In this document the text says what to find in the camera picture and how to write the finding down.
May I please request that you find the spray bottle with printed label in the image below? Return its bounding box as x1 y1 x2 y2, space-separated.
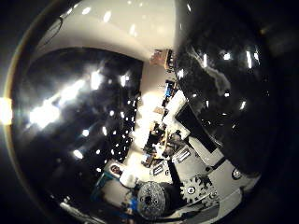
173 0 282 177

